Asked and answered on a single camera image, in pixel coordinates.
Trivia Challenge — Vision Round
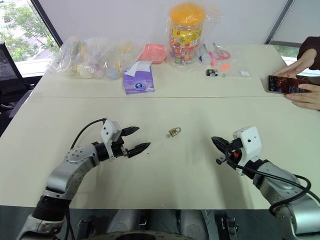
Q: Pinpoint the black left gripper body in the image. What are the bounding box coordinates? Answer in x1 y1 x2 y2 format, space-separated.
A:
111 135 131 159

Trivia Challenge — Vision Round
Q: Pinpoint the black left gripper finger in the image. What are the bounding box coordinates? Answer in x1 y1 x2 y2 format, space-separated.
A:
121 126 141 138
127 141 152 159

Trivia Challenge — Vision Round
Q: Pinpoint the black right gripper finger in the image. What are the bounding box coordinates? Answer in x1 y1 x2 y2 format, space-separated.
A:
211 136 228 147
213 141 229 153

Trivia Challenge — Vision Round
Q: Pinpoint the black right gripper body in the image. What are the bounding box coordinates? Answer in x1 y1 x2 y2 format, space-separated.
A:
225 137 245 161

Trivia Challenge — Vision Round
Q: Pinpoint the smartphone with lit screen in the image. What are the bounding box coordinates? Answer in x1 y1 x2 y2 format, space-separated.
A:
267 74 312 96

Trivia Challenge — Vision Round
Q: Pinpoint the person's left hand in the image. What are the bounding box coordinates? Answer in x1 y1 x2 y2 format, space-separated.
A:
284 83 320 111

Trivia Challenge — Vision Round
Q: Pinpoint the person's right hand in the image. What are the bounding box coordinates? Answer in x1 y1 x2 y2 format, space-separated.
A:
272 48 318 80

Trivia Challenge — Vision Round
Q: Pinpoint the purple tissue pack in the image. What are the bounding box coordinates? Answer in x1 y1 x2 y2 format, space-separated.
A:
122 60 156 95

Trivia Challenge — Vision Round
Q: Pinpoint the small black padlock box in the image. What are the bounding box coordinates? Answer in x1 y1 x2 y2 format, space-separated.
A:
205 68 227 79

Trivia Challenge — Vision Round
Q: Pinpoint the silver robot leg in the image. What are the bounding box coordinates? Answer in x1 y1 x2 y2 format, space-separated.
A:
179 209 209 240
106 209 149 237

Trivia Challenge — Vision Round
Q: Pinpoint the clear bag with pastel toys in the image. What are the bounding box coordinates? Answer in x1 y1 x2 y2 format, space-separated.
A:
81 35 135 81

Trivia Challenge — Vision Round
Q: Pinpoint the black metal latch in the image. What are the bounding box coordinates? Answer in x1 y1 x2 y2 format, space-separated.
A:
76 216 94 235
219 216 240 236

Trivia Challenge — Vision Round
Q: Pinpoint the pink plastic bowl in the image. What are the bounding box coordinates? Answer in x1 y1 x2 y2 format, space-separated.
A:
138 43 168 65

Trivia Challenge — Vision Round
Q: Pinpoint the bag with pink scissors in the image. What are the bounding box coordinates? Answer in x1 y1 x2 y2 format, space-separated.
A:
212 42 231 61

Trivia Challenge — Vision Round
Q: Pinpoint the dark rounded robot waist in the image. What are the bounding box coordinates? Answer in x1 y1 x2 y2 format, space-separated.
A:
94 230 199 240

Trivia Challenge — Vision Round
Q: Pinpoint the clear bag with yellow items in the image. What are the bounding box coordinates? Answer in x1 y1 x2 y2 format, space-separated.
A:
48 35 88 79

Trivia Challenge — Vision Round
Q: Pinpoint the candy jar with orange lid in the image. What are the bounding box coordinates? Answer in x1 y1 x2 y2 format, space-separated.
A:
168 2 207 66

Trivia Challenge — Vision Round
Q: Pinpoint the clear bag around candy jar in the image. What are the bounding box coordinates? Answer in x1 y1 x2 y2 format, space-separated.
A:
165 3 225 74

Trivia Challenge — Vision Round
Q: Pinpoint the black office chair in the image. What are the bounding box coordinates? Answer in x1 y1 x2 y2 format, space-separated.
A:
0 40 34 119

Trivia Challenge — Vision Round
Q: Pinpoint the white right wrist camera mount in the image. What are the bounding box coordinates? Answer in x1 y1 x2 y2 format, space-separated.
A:
232 125 262 176

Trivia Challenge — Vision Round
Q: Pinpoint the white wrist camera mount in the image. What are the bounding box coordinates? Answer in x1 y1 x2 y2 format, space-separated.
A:
100 119 123 160
232 125 262 176

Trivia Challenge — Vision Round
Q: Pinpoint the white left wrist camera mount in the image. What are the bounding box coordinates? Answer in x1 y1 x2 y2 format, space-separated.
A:
100 119 123 160

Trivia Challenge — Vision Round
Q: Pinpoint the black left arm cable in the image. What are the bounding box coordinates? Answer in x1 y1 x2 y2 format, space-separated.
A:
69 118 106 151

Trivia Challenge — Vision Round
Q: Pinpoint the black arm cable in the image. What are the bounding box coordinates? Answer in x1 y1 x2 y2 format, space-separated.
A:
69 118 106 151
215 156 312 217

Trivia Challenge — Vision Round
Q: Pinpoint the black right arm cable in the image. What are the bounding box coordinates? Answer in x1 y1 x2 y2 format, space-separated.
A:
215 156 312 217

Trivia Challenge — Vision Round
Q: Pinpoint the dark window frame bar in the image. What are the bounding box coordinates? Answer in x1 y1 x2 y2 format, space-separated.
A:
29 0 64 48
264 0 296 45

